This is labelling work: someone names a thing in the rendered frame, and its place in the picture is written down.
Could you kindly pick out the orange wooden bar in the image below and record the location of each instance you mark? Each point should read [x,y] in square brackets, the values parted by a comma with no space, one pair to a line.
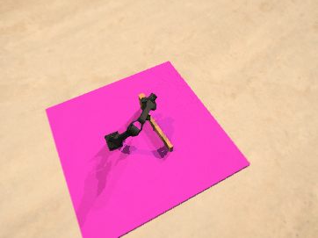
[161,134]

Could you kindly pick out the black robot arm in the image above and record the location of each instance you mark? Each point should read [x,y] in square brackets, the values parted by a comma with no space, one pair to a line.
[148,105]

